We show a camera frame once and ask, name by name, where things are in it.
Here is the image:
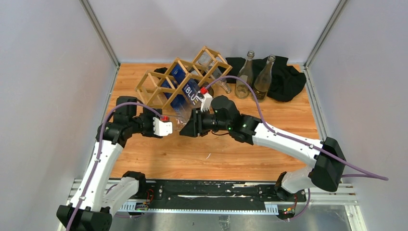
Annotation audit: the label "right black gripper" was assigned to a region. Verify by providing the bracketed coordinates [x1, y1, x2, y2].
[179, 108, 231, 139]

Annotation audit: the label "clear bottle gold black label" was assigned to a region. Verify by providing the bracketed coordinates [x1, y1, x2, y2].
[235, 51, 255, 99]

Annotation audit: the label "clear bottle white label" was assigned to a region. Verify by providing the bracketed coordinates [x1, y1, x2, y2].
[253, 55, 276, 103]

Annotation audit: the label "clear square bottle silver cap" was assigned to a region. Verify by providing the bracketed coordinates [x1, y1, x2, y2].
[170, 110, 191, 131]

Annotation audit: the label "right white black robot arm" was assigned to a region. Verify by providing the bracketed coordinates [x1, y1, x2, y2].
[179, 95, 345, 201]

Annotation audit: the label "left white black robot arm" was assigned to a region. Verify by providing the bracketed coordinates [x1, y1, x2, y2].
[56, 96, 163, 231]

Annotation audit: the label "blue bottle silver cap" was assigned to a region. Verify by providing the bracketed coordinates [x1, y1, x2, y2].
[159, 79, 192, 117]

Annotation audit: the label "dark bottle grey cap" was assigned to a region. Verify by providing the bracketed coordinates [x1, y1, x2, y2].
[203, 82, 215, 98]

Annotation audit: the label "blue BLU labelled bottle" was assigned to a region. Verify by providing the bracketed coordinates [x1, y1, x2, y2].
[173, 65, 202, 108]

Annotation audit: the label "wooden lattice wine rack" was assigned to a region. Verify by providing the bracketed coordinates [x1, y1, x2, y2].
[135, 46, 232, 109]

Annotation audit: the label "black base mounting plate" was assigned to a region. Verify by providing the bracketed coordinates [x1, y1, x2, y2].
[120, 180, 306, 214]

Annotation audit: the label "black cloth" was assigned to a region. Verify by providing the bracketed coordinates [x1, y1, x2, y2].
[153, 55, 307, 103]

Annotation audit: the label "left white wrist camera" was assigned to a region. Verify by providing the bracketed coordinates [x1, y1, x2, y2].
[153, 116, 173, 136]

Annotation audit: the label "aluminium frame rails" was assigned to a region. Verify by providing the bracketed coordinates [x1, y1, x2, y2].
[65, 178, 359, 215]

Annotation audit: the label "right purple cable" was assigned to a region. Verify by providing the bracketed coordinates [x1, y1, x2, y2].
[200, 75, 390, 220]

